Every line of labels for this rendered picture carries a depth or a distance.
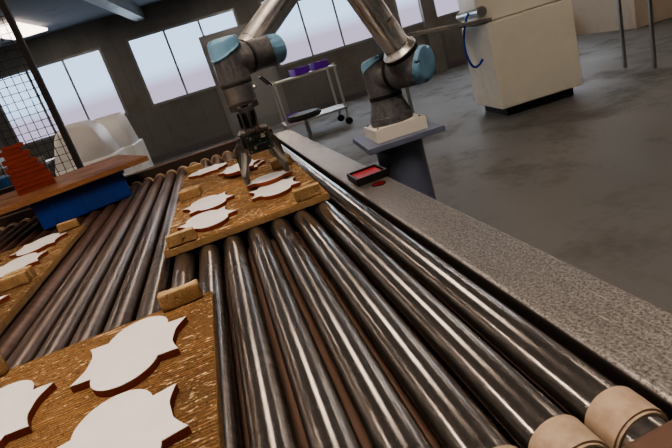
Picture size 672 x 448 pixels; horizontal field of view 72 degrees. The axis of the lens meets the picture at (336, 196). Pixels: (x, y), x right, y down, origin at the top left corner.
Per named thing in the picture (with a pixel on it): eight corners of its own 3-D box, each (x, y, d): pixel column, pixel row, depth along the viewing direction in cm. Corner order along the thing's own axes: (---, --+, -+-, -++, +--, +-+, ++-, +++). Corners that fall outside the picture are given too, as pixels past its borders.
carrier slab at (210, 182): (277, 148, 176) (275, 144, 175) (297, 165, 137) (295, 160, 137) (186, 179, 169) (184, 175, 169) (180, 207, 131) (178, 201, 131)
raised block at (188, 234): (198, 236, 95) (193, 225, 94) (198, 239, 93) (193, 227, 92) (169, 247, 94) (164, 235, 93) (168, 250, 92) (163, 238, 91)
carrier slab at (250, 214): (296, 166, 136) (295, 161, 136) (330, 199, 98) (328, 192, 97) (179, 207, 131) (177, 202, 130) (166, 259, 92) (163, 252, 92)
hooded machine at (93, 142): (158, 218, 524) (111, 111, 488) (149, 235, 468) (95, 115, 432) (102, 237, 517) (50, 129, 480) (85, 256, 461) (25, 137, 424)
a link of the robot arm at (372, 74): (383, 92, 171) (373, 55, 168) (411, 86, 161) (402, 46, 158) (361, 101, 164) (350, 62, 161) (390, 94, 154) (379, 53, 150)
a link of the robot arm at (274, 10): (288, -52, 142) (202, 63, 124) (310, -67, 134) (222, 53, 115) (313, -21, 148) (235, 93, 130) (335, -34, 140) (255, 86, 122)
